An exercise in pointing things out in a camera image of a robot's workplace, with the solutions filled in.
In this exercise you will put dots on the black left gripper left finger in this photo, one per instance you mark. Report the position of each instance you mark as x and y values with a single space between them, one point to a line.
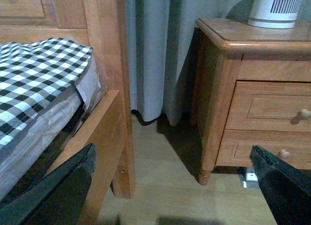
58 198

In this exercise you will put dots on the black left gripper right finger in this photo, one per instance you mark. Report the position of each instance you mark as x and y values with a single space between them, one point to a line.
286 189

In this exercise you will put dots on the wooden drawer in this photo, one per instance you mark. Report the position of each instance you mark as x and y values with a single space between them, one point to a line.
292 147
270 106

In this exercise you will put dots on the wooden nightstand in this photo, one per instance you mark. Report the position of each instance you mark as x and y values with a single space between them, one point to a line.
232 51

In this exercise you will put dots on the black white checkered blanket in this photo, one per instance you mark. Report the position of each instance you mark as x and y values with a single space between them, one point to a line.
32 76

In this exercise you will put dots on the white air purifier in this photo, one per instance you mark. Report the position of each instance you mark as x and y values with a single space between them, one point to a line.
274 14

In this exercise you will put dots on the grey curtain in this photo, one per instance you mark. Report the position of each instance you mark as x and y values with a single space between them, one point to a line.
162 42

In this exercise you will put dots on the wooden bed frame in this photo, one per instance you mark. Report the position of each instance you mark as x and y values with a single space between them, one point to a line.
101 25

